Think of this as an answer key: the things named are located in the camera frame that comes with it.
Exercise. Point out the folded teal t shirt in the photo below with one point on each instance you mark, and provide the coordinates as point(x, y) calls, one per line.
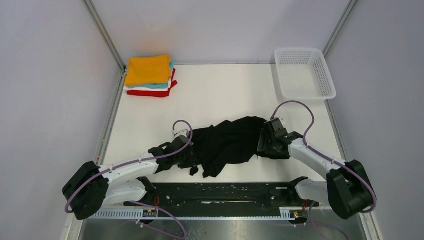
point(158, 86)

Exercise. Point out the black t shirt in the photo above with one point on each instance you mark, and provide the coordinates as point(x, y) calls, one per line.
point(229, 142)

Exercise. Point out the white slotted cable duct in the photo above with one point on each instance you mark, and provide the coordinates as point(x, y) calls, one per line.
point(150, 214)

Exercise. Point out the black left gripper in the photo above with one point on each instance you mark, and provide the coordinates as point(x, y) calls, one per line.
point(190, 162)

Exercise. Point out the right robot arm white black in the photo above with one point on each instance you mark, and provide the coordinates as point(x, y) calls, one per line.
point(346, 187)

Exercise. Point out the folded red t shirt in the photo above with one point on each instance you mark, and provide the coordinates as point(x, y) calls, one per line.
point(154, 94)

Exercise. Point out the white plastic basket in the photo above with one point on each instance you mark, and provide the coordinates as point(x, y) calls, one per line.
point(303, 74)

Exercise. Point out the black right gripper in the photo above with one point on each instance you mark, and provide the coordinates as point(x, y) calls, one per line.
point(264, 136)

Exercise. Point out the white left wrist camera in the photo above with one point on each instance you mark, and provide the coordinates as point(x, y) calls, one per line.
point(178, 133)

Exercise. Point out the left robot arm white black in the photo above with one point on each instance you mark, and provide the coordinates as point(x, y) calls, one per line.
point(95, 186)

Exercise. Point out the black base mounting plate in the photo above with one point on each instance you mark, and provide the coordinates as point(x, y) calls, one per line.
point(243, 199)

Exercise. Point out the folded orange t shirt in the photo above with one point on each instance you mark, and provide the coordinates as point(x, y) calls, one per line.
point(148, 70)

